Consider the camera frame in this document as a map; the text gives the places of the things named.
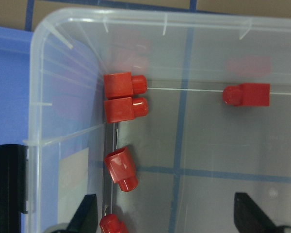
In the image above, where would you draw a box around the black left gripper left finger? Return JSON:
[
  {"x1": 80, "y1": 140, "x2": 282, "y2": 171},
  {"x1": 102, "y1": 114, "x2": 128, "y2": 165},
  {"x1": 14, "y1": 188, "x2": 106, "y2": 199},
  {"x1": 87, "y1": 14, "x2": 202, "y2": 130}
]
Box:
[{"x1": 66, "y1": 194, "x2": 98, "y2": 233}]

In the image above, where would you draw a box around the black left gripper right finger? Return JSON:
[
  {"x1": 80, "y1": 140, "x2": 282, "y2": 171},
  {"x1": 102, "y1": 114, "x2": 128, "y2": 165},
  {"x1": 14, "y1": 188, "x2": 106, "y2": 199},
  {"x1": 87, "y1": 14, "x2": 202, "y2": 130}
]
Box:
[{"x1": 234, "y1": 192, "x2": 283, "y2": 233}]

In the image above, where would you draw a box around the clear plastic storage box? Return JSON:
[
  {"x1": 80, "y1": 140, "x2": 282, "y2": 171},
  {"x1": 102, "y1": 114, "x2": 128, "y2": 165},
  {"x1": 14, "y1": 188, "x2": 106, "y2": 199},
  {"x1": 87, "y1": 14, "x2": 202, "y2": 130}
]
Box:
[{"x1": 25, "y1": 8, "x2": 291, "y2": 233}]

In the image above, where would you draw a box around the black box latch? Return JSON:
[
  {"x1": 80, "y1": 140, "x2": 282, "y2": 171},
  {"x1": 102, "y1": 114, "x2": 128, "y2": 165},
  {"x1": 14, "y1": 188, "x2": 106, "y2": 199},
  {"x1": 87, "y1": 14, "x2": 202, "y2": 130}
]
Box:
[{"x1": 0, "y1": 144, "x2": 28, "y2": 233}]

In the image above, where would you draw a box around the red block lower pair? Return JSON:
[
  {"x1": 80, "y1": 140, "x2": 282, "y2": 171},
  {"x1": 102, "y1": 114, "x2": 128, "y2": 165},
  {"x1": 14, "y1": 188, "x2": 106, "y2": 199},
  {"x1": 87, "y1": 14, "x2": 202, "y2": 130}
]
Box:
[{"x1": 104, "y1": 97, "x2": 149, "y2": 124}]

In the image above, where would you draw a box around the red block pair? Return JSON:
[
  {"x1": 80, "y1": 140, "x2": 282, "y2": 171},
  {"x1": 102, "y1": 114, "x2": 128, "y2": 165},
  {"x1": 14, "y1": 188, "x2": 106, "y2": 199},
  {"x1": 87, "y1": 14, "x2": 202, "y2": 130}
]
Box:
[
  {"x1": 103, "y1": 72, "x2": 147, "y2": 99},
  {"x1": 104, "y1": 97, "x2": 149, "y2": 124}
]

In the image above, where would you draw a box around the red block upper pair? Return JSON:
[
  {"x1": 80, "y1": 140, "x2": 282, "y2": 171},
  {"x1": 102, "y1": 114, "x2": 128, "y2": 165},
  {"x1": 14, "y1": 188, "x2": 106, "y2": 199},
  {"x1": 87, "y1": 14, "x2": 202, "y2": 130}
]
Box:
[{"x1": 103, "y1": 72, "x2": 147, "y2": 99}]

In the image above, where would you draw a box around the blue plastic tray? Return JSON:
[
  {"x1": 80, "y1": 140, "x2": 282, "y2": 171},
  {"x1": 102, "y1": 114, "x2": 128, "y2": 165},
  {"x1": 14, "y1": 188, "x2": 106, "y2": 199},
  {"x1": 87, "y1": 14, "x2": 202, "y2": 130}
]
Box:
[{"x1": 0, "y1": 27, "x2": 32, "y2": 145}]

